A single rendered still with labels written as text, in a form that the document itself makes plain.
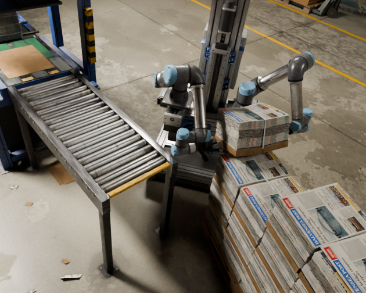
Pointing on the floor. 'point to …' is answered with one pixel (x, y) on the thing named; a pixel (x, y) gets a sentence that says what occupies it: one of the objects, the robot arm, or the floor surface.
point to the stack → (250, 221)
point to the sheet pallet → (304, 4)
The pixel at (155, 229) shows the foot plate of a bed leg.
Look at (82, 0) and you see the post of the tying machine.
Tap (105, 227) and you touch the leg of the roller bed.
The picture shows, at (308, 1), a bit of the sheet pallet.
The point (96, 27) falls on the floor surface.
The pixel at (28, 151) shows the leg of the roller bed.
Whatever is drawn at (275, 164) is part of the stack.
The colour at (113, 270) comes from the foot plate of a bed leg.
